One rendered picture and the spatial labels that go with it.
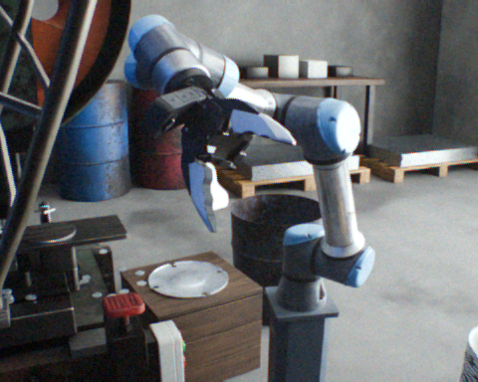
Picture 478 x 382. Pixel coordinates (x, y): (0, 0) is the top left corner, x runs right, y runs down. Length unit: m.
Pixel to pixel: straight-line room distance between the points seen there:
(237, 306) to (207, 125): 1.21
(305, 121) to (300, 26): 4.03
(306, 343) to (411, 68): 4.81
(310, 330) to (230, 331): 0.40
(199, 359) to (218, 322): 0.15
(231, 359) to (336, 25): 4.06
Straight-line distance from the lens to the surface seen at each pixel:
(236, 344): 1.86
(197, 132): 0.64
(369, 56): 5.62
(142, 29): 0.78
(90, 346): 1.01
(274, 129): 0.57
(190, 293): 1.76
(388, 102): 5.84
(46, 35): 1.48
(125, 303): 0.89
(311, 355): 1.55
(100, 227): 1.19
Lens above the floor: 1.20
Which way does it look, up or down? 18 degrees down
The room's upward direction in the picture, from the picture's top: straight up
